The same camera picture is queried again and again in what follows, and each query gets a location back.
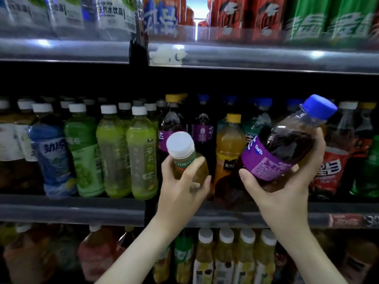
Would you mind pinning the row of soda cans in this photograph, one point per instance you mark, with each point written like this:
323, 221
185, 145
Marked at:
308, 20

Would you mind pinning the person's left forearm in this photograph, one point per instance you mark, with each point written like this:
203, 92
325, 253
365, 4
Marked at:
142, 257

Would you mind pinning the drinks shelf unit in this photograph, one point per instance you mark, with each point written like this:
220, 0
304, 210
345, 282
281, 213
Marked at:
71, 210

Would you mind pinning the person's left hand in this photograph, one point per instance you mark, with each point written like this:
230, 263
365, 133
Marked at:
180, 204

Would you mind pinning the digital price tag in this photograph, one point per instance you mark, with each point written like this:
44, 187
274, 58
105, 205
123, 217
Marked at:
371, 221

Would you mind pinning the red shelf label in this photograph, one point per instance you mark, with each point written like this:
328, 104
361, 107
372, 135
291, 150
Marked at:
346, 221

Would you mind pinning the amber tea bottle green label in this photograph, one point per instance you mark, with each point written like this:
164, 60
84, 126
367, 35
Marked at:
180, 148

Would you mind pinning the person's right hand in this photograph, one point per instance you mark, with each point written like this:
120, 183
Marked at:
287, 207

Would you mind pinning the dark bottle blue cap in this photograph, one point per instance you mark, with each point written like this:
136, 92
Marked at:
278, 145

